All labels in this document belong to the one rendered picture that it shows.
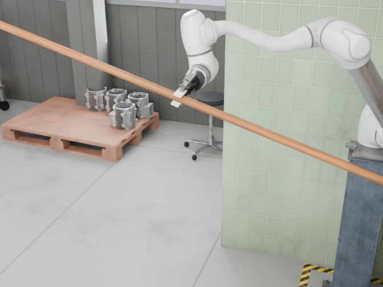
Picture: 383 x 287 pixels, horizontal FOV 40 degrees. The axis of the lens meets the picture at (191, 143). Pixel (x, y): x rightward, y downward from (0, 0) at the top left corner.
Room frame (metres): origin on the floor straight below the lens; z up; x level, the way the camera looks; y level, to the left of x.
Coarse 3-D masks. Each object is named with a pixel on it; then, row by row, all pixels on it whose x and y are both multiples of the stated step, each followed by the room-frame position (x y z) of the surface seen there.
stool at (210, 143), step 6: (198, 96) 4.44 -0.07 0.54; (204, 96) 4.44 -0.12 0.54; (210, 96) 4.44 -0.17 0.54; (216, 96) 4.44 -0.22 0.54; (222, 96) 4.44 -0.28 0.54; (204, 102) 4.32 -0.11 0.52; (210, 102) 4.30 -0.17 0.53; (216, 102) 4.31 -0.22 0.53; (222, 102) 4.33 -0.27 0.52; (210, 120) 4.42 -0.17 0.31; (210, 126) 4.42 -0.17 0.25; (210, 132) 4.42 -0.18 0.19; (210, 138) 4.42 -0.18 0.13; (186, 144) 4.50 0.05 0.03; (204, 144) 4.44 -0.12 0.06; (210, 144) 4.41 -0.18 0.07; (216, 144) 4.43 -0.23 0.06; (222, 144) 4.45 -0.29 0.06; (198, 150) 4.28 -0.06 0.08; (222, 150) 4.28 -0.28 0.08; (192, 156) 4.24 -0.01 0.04
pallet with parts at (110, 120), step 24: (96, 96) 5.00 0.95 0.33; (120, 96) 4.93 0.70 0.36; (144, 96) 4.97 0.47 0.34; (24, 120) 4.80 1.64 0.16; (48, 120) 4.80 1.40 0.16; (72, 120) 4.80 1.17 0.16; (96, 120) 4.79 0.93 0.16; (120, 120) 4.56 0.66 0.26; (144, 120) 4.79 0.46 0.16; (48, 144) 4.54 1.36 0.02; (96, 144) 4.28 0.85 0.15; (120, 144) 4.28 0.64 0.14
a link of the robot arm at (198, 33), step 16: (192, 16) 2.07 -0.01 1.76; (192, 32) 2.05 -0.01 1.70; (208, 32) 2.06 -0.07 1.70; (224, 32) 2.11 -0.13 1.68; (240, 32) 2.12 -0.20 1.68; (256, 32) 2.15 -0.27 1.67; (304, 32) 2.19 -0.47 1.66; (192, 48) 2.05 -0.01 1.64; (208, 48) 2.06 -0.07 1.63; (272, 48) 2.16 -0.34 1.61; (288, 48) 2.17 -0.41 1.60; (304, 48) 2.20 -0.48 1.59
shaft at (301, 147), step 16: (16, 32) 1.96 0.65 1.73; (48, 48) 1.92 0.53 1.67; (64, 48) 1.91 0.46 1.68; (96, 64) 1.86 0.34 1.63; (128, 80) 1.82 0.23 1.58; (144, 80) 1.81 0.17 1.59; (176, 96) 1.77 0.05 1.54; (208, 112) 1.73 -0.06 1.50; (224, 112) 1.72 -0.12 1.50; (256, 128) 1.68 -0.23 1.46; (288, 144) 1.64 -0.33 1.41; (304, 144) 1.64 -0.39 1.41; (336, 160) 1.60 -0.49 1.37; (368, 176) 1.56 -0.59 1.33
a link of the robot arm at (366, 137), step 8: (368, 112) 2.36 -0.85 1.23; (360, 120) 2.40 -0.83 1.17; (368, 120) 2.34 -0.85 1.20; (376, 120) 2.31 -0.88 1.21; (360, 128) 2.38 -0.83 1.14; (368, 128) 2.33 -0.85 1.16; (376, 128) 2.28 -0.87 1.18; (360, 136) 2.38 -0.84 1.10; (368, 136) 2.32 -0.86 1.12; (368, 144) 2.34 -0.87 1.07; (376, 144) 2.29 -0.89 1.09
